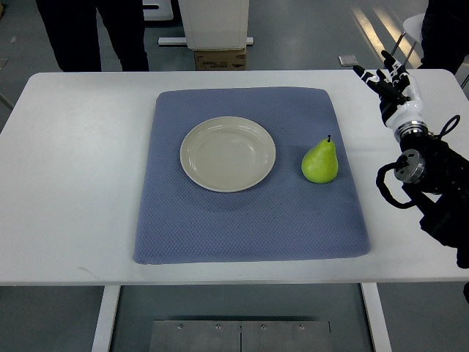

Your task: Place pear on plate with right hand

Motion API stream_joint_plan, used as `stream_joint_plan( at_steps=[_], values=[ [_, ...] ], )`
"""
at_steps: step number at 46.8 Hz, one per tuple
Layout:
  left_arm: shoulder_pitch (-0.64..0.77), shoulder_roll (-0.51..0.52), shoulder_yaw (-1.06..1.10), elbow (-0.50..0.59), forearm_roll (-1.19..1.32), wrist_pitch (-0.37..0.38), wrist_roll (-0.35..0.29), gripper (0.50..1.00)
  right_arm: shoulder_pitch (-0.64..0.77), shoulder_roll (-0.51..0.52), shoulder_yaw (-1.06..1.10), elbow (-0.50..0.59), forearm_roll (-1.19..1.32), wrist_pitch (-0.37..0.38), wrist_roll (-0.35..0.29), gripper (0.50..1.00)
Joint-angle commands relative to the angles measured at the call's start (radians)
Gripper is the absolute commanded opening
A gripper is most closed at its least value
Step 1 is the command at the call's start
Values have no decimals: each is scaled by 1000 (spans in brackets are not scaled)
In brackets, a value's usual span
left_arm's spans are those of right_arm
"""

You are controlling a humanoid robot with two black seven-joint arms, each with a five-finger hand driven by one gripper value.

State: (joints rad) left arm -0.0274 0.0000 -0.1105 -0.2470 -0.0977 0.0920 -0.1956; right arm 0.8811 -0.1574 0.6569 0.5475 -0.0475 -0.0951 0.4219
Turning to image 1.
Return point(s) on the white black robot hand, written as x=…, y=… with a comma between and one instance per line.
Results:
x=400, y=98

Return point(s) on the green pear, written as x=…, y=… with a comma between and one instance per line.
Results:
x=320, y=164

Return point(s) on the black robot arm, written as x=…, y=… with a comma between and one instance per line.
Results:
x=436, y=180

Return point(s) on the small grey floor plate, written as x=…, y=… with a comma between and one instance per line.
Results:
x=347, y=60

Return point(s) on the beige round plate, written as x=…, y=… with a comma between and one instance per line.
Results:
x=227, y=154

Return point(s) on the white chair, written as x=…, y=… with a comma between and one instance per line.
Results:
x=411, y=30

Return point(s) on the person in dark clothes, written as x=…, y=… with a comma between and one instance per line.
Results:
x=444, y=34

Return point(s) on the blue textured mat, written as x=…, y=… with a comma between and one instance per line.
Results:
x=285, y=217

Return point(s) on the cardboard box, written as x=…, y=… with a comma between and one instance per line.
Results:
x=226, y=60

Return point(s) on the white cabinet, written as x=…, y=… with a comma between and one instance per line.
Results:
x=215, y=24

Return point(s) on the white table leg right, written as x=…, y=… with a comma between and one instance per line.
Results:
x=375, y=316

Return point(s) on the white table leg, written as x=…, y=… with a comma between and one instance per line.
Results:
x=106, y=318
x=375, y=316

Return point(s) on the white floor bar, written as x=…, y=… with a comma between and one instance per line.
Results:
x=172, y=41

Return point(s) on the white machine with slot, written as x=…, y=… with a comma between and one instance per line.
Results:
x=158, y=10

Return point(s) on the white table leg left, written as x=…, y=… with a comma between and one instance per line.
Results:
x=106, y=318

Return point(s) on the grey metal base plate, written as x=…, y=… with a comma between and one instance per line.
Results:
x=255, y=334

